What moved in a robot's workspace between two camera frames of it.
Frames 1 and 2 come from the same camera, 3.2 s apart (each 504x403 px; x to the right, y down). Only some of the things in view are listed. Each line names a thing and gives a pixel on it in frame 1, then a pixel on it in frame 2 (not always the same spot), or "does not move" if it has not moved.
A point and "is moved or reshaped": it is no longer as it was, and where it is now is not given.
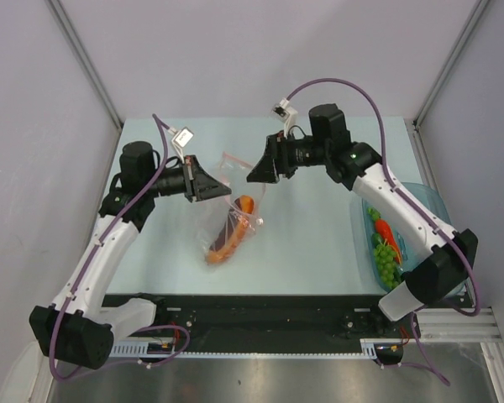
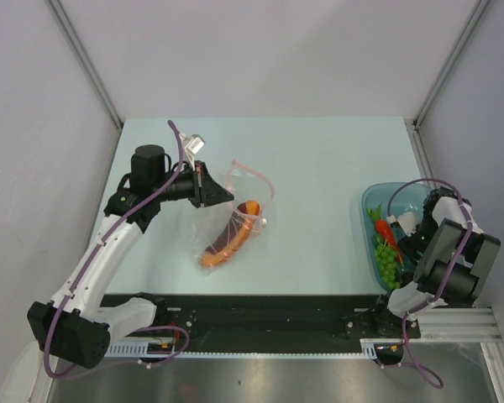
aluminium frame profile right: x=468 y=324 does not move
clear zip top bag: x=226 y=224 is moved or reshaped
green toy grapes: x=385 y=255 does not move
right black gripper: x=275 y=161 → x=408 y=245
